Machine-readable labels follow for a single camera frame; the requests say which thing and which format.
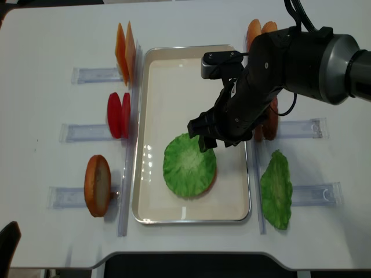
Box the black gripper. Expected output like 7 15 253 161
187 29 290 152

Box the green lettuce leaf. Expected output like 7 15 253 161
260 149 293 230
163 133 217 198

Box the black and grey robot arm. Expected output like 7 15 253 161
187 27 370 151

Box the brown meat patty far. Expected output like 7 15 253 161
262 97 279 141

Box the red tomato slice front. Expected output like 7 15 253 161
121 93 131 138

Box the red tomato slice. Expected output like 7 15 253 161
107 92 122 139
121 93 131 138

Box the red tomato slice back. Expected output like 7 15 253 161
107 92 122 139

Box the orange cheese slice front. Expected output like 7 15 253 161
125 21 136 86

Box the orange cheese slice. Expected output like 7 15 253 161
115 23 129 86
125 21 136 86

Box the upright bread slice left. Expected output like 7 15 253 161
84 155 111 217

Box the orange cheese slice back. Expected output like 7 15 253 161
115 23 129 86

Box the orange glazed bread slice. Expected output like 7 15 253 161
246 19 261 51

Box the white rectangular tray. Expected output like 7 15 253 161
132 45 251 225

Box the clear acrylic rack right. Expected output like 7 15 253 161
248 116 344 236

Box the clear acrylic rack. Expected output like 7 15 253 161
248 116 344 236
48 44 144 237

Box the clear acrylic rack left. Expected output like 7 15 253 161
48 44 144 237

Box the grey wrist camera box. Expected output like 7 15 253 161
201 50 245 80

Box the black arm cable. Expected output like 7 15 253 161
283 0 319 32

